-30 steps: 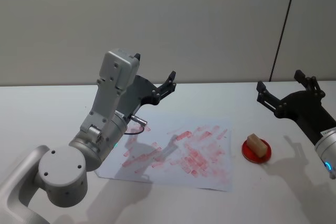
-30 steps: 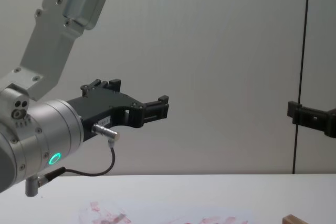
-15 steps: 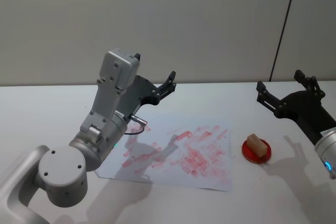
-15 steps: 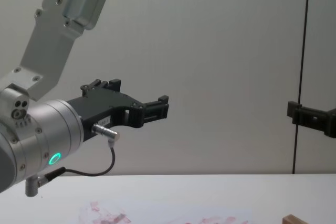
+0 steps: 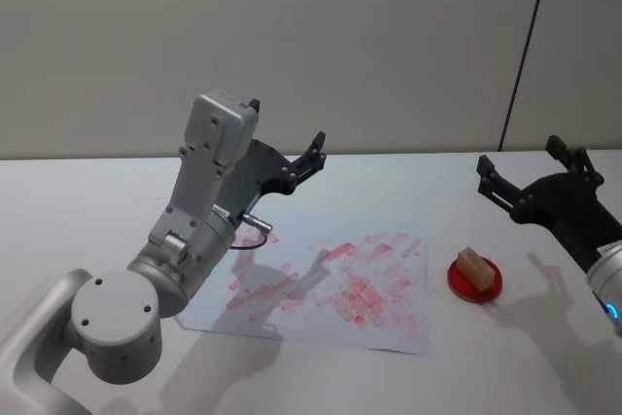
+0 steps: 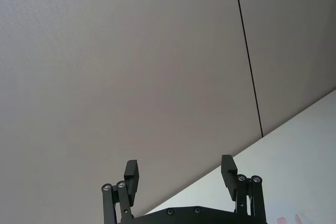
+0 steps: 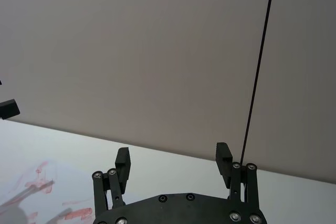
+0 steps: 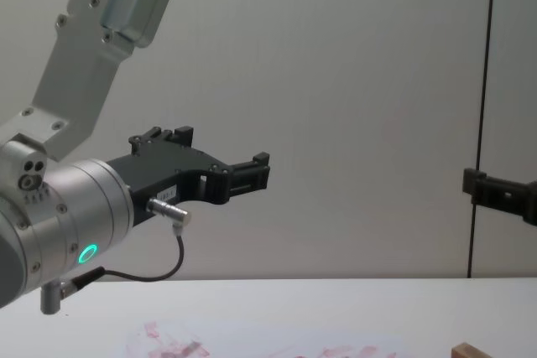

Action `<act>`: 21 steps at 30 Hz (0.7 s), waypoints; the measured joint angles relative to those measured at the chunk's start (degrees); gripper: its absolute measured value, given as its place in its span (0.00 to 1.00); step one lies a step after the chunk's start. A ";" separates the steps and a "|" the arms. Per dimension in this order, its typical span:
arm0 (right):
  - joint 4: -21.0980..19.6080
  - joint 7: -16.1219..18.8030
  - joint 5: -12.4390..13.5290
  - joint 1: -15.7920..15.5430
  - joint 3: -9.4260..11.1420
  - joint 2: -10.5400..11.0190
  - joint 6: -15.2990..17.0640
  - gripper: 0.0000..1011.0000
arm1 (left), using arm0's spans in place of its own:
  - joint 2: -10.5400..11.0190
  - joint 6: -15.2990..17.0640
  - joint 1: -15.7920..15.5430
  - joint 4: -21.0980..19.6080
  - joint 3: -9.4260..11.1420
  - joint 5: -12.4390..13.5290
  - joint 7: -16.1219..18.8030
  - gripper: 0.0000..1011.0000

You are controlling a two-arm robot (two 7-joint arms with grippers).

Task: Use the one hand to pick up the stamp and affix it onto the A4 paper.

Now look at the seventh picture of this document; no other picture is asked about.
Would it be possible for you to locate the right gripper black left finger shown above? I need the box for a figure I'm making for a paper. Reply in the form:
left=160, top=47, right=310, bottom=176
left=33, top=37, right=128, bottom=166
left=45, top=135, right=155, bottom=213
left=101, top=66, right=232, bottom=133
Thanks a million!
left=91, top=147, right=132, bottom=218

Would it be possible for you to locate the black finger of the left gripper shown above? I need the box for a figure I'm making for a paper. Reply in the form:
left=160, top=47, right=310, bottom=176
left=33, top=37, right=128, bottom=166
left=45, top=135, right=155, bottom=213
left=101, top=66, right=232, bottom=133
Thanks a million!
left=0, top=99, right=21, bottom=121

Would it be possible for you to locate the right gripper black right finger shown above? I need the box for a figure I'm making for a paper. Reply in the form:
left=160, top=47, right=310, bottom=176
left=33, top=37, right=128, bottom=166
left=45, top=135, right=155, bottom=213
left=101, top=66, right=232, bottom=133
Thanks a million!
left=215, top=142, right=261, bottom=209

